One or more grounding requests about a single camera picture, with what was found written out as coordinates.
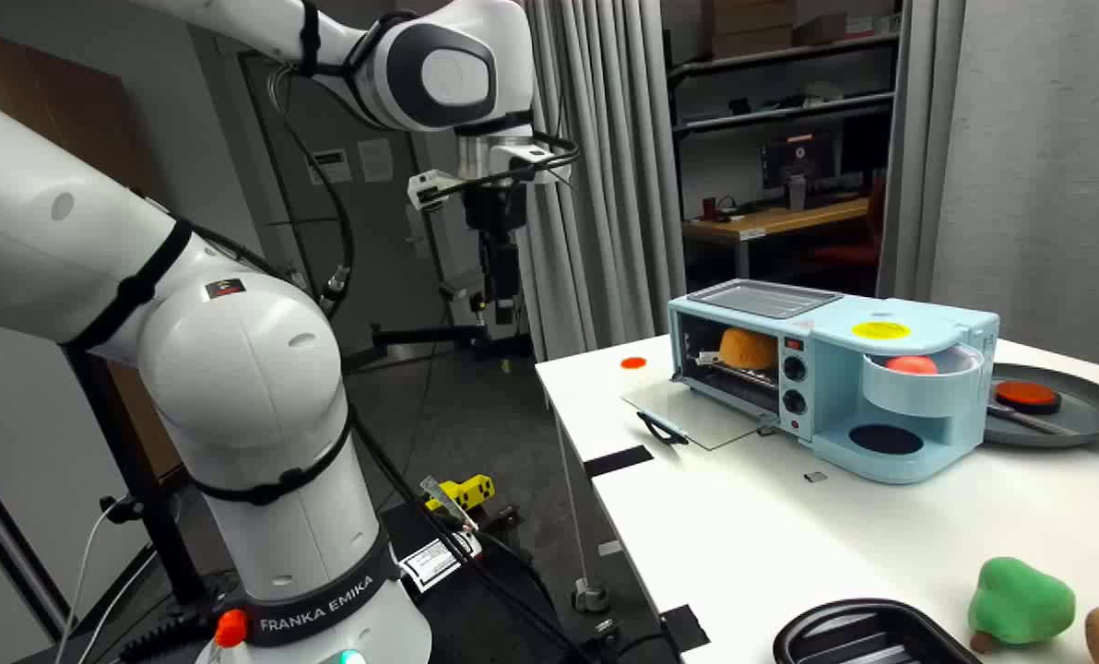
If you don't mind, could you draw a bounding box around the green toy pear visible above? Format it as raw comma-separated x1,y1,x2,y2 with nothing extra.
968,554,1081,654

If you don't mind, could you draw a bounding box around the black camera tripod stand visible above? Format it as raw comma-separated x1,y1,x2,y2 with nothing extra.
363,234,541,363

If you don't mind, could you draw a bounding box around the white cable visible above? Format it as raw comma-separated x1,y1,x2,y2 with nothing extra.
52,492,163,664

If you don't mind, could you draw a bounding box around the white paper sign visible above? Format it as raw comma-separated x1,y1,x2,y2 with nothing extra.
356,132,402,190
304,144,358,190

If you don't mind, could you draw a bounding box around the glass oven door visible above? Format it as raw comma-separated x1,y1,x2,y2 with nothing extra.
621,373,780,458

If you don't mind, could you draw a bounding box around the red chair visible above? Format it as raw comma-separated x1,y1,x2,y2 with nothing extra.
804,180,889,297

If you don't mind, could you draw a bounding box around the grey toy utensil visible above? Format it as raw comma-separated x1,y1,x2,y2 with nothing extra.
990,404,1076,442

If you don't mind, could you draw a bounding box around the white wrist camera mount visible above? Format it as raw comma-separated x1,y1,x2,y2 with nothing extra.
407,132,578,213

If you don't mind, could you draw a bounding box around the black tape strip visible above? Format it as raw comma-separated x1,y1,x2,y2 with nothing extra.
578,442,658,485
662,600,717,656

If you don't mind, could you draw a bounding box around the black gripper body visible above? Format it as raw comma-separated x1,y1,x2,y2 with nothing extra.
464,180,531,246

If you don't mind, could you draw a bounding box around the light blue toy oven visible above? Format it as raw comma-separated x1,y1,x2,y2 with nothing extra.
668,277,1003,488

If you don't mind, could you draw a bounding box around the grey round plate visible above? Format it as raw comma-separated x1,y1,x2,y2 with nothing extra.
982,363,1099,454

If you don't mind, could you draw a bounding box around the black plastic tray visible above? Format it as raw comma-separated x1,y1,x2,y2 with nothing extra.
766,594,985,664

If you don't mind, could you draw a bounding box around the yellow clamp tool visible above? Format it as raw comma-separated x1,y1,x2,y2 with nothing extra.
422,472,503,522

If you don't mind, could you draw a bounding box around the wooden desk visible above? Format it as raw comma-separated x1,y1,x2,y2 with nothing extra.
684,195,880,279

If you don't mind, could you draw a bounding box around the grey curtain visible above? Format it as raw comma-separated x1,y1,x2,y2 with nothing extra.
515,0,690,363
874,0,973,305

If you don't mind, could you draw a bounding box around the orange toy bread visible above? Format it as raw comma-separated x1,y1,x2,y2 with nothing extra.
711,325,781,377

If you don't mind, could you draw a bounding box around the salmon pink toy ball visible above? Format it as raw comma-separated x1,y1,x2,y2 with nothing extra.
880,350,943,381

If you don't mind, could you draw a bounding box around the cardboard box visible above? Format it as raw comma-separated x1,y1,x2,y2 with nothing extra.
702,0,802,61

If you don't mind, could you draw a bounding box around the red capped white bottle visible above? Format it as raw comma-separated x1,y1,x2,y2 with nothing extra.
197,605,260,664

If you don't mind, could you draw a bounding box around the yellow disc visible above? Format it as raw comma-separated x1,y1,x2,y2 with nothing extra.
847,318,914,348

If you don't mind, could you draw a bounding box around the dark metal shelf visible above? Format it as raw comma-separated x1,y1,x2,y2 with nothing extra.
663,0,904,300

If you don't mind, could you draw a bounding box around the red toy patty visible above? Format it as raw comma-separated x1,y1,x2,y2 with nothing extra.
994,377,1065,417

